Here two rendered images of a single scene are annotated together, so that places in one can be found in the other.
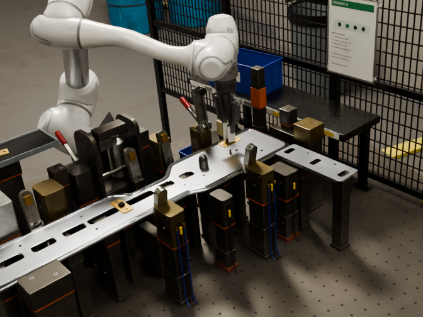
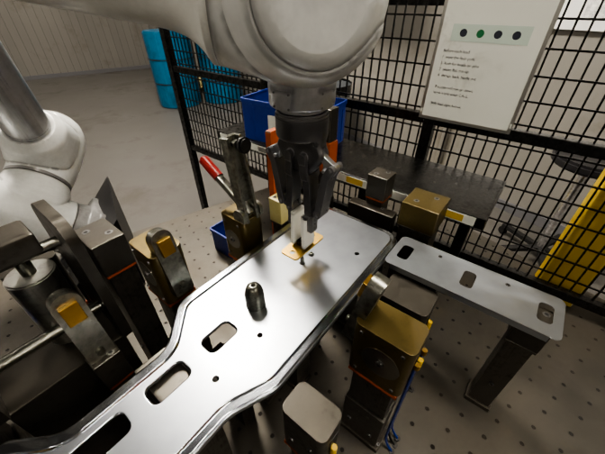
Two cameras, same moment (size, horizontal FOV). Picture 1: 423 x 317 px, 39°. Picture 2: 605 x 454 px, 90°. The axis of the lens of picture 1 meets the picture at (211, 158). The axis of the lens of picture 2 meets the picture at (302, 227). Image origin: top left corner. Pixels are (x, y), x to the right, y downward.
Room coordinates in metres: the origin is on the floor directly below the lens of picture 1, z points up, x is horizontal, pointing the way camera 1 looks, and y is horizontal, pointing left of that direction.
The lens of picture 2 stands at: (1.46, 0.03, 1.41)
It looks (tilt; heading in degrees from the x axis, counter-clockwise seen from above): 37 degrees down; 346
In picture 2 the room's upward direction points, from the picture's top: straight up
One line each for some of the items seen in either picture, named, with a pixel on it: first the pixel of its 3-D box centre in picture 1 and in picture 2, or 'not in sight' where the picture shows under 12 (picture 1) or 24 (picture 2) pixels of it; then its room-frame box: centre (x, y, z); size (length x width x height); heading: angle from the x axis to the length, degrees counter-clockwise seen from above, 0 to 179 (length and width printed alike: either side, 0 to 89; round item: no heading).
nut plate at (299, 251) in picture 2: (230, 140); (302, 242); (1.87, -0.07, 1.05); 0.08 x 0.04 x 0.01; 128
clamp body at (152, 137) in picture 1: (161, 180); (176, 306); (1.92, 0.20, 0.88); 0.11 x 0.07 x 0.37; 38
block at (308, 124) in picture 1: (308, 165); (409, 259); (1.94, -0.37, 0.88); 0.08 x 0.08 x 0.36; 38
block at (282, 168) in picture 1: (287, 204); (401, 341); (1.76, -0.25, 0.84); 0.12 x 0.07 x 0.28; 38
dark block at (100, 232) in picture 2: (145, 179); (140, 315); (1.89, 0.25, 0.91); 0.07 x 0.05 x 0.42; 38
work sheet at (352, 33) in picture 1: (352, 38); (482, 58); (2.13, -0.57, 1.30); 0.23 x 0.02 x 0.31; 38
